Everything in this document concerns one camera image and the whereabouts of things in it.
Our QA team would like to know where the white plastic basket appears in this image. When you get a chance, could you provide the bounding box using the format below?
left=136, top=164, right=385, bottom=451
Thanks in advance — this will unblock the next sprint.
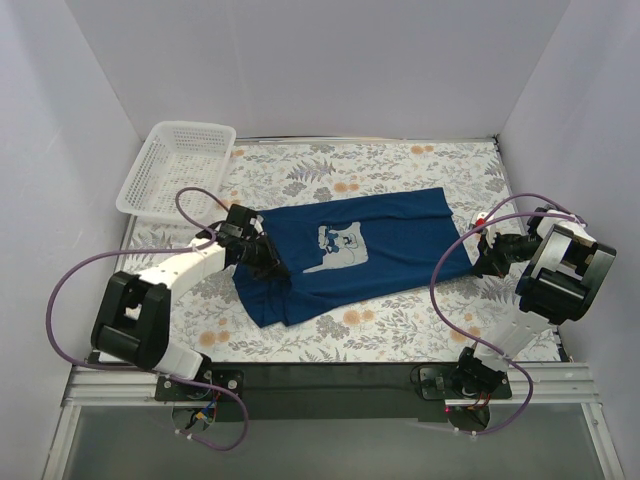
left=116, top=121, right=236, bottom=224

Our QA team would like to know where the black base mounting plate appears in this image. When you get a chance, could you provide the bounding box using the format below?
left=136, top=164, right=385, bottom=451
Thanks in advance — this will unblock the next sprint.
left=154, top=362, right=512, bottom=422

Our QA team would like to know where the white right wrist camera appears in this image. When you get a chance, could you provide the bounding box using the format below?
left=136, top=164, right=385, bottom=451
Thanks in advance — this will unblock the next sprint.
left=473, top=210, right=501, bottom=246

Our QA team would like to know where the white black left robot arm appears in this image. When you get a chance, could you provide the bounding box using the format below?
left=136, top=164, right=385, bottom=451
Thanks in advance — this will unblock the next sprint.
left=91, top=205, right=290, bottom=400

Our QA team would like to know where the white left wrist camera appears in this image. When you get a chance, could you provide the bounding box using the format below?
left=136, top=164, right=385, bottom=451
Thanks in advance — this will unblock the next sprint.
left=250, top=214, right=266, bottom=237

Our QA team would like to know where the aluminium frame rail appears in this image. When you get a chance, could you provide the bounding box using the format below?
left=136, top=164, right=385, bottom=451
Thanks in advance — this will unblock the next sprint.
left=62, top=362, right=599, bottom=406

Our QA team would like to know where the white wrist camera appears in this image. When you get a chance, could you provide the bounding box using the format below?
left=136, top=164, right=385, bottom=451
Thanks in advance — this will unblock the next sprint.
left=250, top=214, right=266, bottom=237
left=473, top=210, right=501, bottom=246

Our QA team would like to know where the blue printed t-shirt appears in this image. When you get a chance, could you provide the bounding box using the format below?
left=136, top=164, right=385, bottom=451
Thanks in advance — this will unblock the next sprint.
left=233, top=188, right=471, bottom=327

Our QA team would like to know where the floral patterned tablecloth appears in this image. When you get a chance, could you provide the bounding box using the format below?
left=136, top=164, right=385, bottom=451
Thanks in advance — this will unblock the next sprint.
left=97, top=142, right=571, bottom=365

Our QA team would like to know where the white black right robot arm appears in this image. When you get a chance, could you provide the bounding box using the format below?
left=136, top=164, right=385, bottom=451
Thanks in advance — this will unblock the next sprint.
left=451, top=205, right=617, bottom=398

